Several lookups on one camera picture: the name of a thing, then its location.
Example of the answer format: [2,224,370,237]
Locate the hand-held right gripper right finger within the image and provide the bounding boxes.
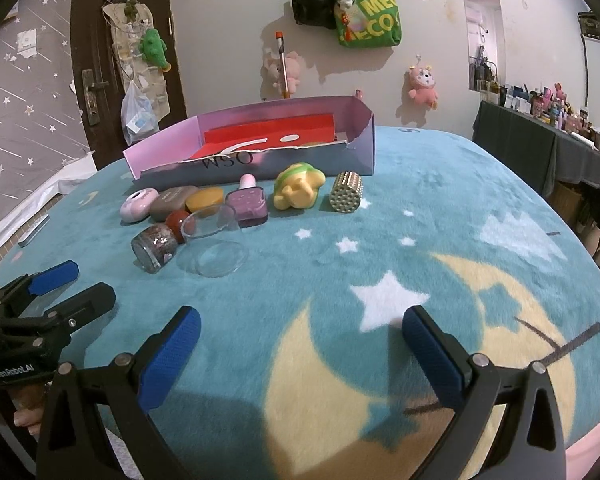
[401,304,567,480]

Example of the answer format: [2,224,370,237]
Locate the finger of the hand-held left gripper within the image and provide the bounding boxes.
[0,282,117,356]
[0,260,80,318]

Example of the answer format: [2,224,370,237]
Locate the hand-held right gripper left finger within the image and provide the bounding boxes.
[34,305,203,480]

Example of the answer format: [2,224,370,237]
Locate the glitter bottle with brown cap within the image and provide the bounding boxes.
[131,210,193,275]

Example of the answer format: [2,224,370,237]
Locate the pink white round case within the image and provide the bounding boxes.
[120,187,160,223]

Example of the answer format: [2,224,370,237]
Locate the grey eyeshadow case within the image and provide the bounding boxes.
[150,185,200,222]

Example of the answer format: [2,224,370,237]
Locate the orange round container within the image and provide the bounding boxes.
[185,187,225,213]

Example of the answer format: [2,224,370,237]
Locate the black square dotted box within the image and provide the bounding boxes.
[225,173,269,226]

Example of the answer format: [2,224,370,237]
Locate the gold studded cylinder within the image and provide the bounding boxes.
[328,171,365,213]

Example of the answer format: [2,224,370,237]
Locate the yellow green toy figure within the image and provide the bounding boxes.
[272,161,327,211]

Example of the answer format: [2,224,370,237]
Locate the pink cardboard box red inside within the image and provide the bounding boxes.
[122,95,377,183]

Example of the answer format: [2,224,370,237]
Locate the person's left hand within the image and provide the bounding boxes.
[0,391,47,436]

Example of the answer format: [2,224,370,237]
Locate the clear plastic bag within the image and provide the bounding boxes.
[121,80,160,146]

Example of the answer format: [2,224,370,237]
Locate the table with dark cloth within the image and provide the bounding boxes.
[472,100,600,221]

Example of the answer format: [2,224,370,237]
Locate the clear hanging pocket organizer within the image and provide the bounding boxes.
[102,0,171,121]

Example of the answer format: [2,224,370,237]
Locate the dark brown door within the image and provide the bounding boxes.
[71,0,188,171]

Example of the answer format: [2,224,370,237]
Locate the green plush toy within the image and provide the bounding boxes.
[139,27,172,72]

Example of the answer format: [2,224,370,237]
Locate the pink plush toy yellow ears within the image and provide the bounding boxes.
[406,64,440,110]

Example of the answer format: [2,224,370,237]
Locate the row of cosmetic bottles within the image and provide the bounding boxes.
[472,45,600,161]

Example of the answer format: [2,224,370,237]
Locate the pale pink plush toy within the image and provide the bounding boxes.
[264,51,301,95]

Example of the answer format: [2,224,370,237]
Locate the green tote bag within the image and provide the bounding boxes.
[335,0,402,50]

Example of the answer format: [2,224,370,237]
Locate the metal door handle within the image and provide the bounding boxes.
[81,69,103,126]

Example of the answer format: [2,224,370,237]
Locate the mop handle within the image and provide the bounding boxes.
[275,31,290,98]

